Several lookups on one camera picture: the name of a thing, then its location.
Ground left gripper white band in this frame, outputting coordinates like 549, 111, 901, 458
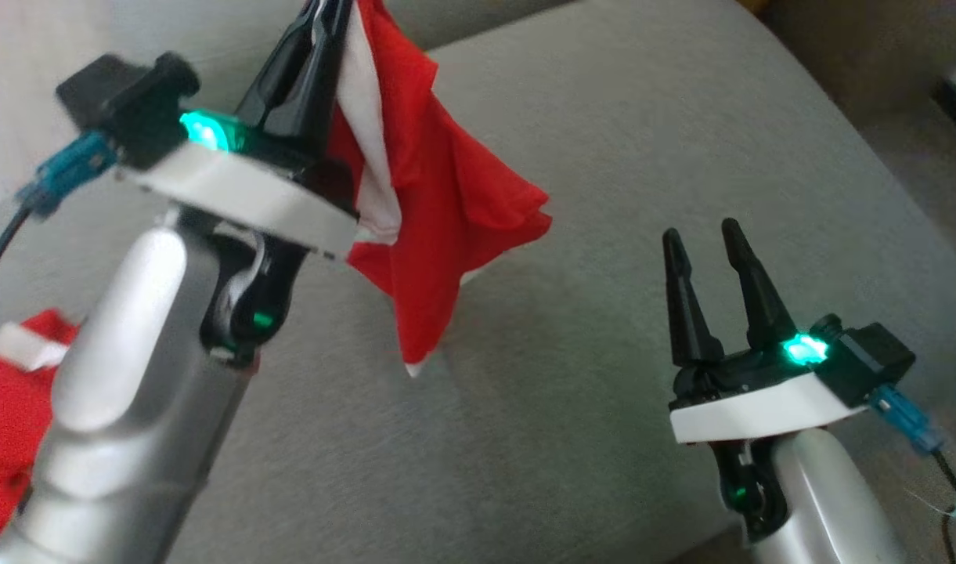
117, 0, 363, 261

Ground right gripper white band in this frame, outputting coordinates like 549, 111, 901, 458
662, 217, 871, 444

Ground red shorts white waistband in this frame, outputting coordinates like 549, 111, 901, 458
325, 0, 554, 379

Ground red basketball jersey white sleeves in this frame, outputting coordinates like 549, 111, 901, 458
0, 309, 81, 559

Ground large grey sofa seat cushion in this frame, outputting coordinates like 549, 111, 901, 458
0, 0, 956, 564

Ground right black cable blue plug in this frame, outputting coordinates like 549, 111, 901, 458
868, 384, 956, 564

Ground black cable blue plug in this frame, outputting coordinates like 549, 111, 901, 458
868, 384, 956, 564
0, 129, 120, 308

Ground left black cable blue plug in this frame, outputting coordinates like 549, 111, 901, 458
0, 129, 120, 308

